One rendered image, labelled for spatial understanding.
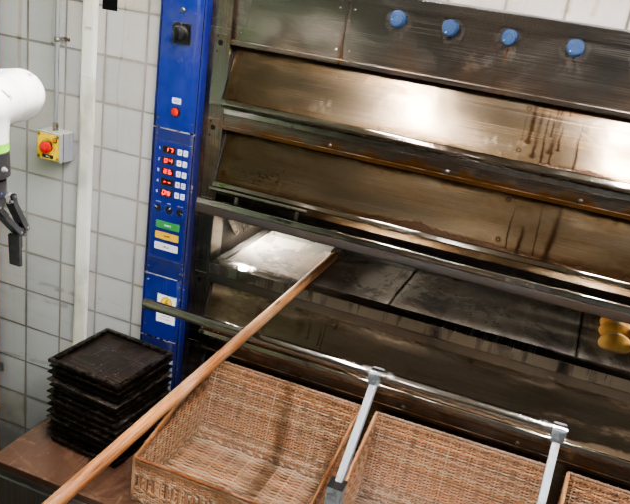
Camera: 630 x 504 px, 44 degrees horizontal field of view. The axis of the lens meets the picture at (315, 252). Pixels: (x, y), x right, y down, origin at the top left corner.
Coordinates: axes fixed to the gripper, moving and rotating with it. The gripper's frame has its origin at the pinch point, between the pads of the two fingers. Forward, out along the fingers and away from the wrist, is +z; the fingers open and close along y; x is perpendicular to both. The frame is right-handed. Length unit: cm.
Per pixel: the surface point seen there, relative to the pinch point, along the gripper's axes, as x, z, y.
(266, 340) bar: 36, 33, -61
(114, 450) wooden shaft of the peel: 35.8, 27.8, 5.9
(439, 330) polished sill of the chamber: 75, 35, -100
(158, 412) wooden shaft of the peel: 35.1, 28.3, -10.5
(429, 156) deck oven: 63, -16, -101
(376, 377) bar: 68, 34, -62
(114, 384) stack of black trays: -10, 60, -55
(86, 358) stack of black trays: -28, 61, -64
